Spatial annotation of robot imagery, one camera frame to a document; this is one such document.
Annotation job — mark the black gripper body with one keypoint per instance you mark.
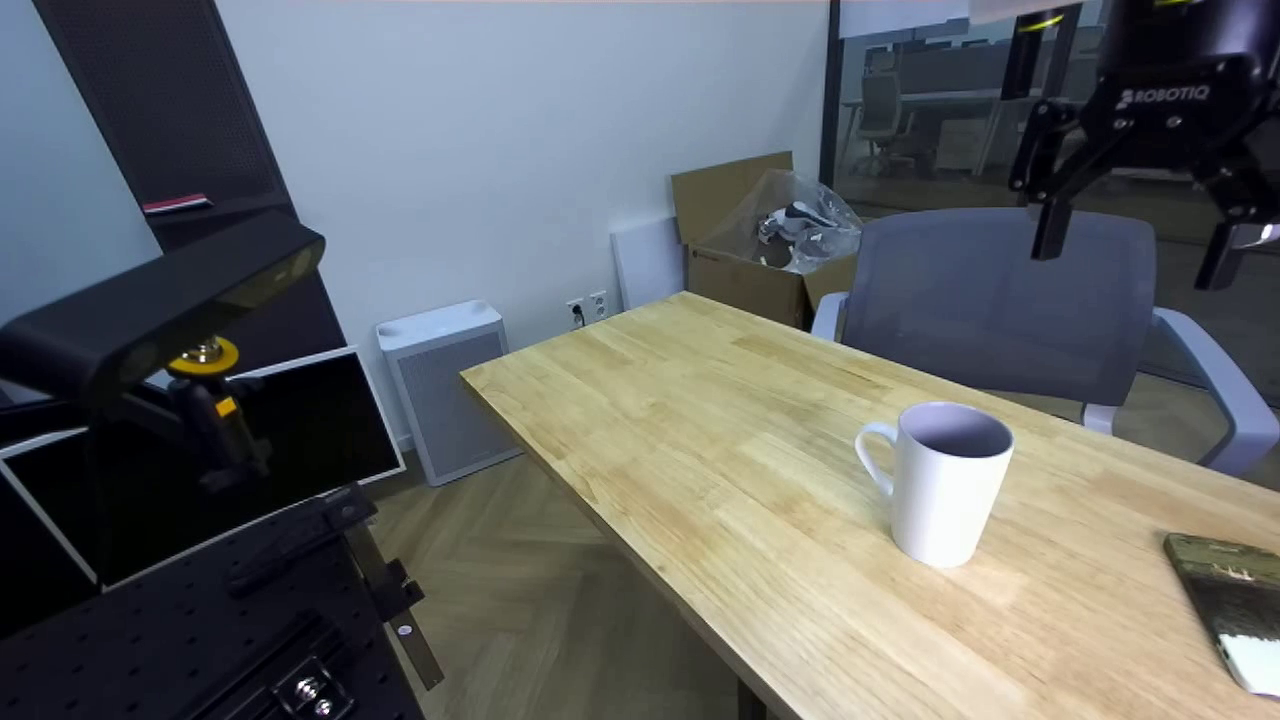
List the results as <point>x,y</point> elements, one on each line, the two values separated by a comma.
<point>1186,82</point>

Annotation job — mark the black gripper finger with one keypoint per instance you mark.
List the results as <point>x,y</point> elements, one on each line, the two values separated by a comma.
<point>1244,187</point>
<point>1056,159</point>

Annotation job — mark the white ceramic mug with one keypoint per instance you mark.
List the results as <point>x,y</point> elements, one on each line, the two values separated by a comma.
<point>942,469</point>

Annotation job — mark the grey office chair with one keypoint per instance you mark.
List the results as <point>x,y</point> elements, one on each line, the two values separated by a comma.
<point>959,292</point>

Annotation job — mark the clear plastic wrap bundle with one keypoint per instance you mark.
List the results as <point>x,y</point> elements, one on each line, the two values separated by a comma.
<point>804,235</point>

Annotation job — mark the brown cardboard box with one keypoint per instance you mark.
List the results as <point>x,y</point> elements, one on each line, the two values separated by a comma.
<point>725,257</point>

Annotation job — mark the dark glossy tablet on table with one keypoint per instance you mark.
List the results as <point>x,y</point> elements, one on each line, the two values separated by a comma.
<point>1234,594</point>

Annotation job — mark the white flat board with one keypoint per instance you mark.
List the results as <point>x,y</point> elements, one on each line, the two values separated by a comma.
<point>647,263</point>

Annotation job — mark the white air purifier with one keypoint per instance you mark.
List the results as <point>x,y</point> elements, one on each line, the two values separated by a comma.
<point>426,355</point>

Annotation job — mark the wall power outlet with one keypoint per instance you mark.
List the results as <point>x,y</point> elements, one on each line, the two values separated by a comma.
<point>589,307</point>

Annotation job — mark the black metal clamp bracket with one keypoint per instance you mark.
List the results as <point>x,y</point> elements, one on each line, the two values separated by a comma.
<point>387,582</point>

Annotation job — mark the yellow black camera mount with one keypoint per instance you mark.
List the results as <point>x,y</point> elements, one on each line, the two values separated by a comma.
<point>215,414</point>

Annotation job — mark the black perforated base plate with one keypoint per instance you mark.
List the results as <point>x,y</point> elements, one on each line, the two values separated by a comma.
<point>262,624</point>

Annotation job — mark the black stereo camera bar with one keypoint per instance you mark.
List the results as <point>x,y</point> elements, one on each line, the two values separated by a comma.
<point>120,331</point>

